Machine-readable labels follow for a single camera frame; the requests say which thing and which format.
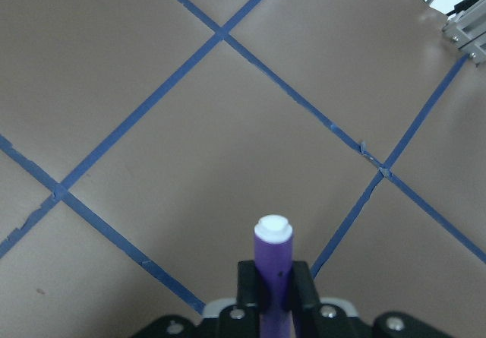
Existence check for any grey aluminium frame corner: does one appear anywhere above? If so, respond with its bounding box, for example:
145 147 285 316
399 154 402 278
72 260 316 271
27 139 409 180
442 0 485 65

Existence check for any purple highlighter pen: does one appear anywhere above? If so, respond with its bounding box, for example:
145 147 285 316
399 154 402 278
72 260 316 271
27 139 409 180
254 214 293 337

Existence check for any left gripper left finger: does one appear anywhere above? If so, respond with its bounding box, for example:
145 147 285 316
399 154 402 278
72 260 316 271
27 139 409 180
236 261 270 311

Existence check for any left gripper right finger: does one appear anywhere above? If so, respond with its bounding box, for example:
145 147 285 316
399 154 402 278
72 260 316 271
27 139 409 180
289 261 320 311

